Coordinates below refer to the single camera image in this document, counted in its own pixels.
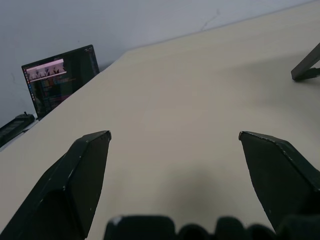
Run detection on computer monitor with dark screen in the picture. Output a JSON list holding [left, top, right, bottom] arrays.
[[21, 44, 101, 119]]

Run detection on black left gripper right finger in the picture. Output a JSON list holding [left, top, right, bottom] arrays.
[[238, 130, 320, 232]]

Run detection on black board stand leg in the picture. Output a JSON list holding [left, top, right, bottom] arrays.
[[290, 41, 320, 82]]

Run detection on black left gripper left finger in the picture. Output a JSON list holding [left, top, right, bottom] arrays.
[[0, 130, 112, 240]]

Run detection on black flat device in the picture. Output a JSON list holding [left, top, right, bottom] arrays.
[[0, 111, 35, 148]]

